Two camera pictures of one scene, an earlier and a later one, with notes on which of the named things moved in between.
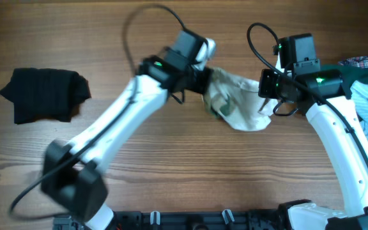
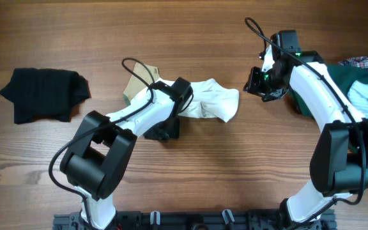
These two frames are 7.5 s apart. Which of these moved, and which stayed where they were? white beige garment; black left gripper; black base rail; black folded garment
Moved: black left gripper; white beige garment
Stayed: black base rail; black folded garment
